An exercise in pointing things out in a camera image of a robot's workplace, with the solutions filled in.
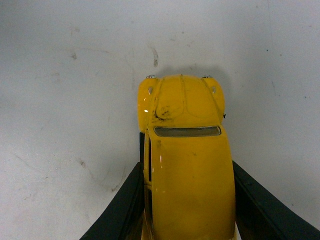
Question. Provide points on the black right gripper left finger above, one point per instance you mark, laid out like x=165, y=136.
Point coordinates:
x=123, y=217

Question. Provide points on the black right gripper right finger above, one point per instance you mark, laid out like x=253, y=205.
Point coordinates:
x=261, y=216

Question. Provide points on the yellow beetle toy car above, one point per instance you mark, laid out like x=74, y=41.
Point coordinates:
x=189, y=187

